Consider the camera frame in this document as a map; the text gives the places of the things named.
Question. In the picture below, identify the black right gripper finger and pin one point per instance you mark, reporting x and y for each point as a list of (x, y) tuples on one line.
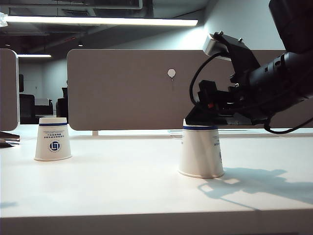
[(203, 116)]

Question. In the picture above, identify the right gripper black finger with clear tip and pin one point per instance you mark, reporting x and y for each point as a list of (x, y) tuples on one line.
[(239, 120)]

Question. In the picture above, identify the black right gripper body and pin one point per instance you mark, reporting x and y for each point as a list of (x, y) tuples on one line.
[(252, 95)]

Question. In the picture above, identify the white paper cup blue logo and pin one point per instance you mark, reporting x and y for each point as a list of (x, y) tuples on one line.
[(53, 137), (200, 151)]

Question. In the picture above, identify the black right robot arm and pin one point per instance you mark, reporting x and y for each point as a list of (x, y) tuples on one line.
[(296, 76)]

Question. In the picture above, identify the white round adhesive hook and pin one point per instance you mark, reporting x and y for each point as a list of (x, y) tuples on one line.
[(171, 72)]

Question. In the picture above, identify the grey desk divider panel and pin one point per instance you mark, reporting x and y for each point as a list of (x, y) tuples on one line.
[(122, 93)]

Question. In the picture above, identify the white divider support foot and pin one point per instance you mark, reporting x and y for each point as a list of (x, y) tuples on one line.
[(95, 133)]

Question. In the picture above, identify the black office chair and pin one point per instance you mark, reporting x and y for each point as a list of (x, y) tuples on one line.
[(63, 105), (26, 107)]

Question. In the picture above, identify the long ceiling light strip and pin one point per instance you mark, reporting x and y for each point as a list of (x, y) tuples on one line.
[(97, 21)]

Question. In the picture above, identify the short distant ceiling light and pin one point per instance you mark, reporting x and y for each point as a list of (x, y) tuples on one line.
[(34, 55)]

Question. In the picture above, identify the narrow brown desk divider panel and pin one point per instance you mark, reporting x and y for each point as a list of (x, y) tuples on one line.
[(8, 93)]

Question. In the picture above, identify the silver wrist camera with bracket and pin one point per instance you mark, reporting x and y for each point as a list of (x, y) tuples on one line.
[(234, 51)]

